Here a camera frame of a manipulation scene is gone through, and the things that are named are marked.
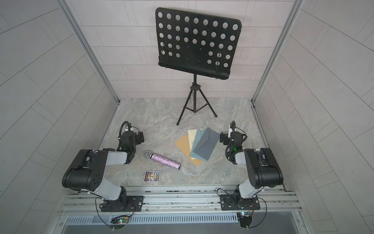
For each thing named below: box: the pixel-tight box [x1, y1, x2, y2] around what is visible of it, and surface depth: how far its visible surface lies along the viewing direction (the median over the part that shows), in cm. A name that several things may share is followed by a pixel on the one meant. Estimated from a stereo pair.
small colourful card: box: [143, 170, 162, 183], surface depth 80 cm
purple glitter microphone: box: [144, 150, 182, 170], surface depth 84 cm
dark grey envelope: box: [192, 127, 221, 161], surface depth 92 cm
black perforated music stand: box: [155, 6, 242, 126], surface depth 67 cm
